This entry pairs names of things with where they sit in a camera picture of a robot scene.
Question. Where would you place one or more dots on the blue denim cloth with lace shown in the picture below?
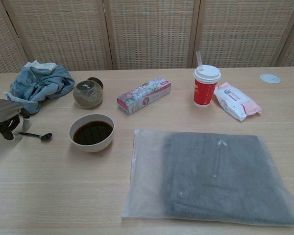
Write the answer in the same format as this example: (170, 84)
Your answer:
(44, 83)

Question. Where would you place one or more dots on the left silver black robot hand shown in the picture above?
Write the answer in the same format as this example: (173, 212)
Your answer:
(5, 110)

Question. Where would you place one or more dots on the pink floral cardboard box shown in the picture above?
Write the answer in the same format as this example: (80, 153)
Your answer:
(144, 96)

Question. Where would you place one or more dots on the pink white wet wipes pack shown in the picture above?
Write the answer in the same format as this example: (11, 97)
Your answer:
(235, 100)

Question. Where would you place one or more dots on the red paper cup white lid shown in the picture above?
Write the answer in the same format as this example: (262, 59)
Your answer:
(205, 93)

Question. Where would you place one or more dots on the round glass jar black lid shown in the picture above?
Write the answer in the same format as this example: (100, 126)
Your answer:
(88, 95)

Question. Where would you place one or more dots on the frosted bag with grey garment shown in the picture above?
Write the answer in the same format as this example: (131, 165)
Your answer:
(210, 176)

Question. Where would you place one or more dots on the woven folding screen wooden frame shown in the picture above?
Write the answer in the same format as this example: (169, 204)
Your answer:
(147, 31)

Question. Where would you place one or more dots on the black plastic spoon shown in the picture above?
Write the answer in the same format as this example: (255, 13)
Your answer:
(46, 137)

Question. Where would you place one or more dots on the beige bowl of black coffee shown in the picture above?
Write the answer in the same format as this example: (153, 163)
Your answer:
(91, 134)

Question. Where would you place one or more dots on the white drinking straw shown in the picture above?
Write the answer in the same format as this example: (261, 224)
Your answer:
(200, 60)

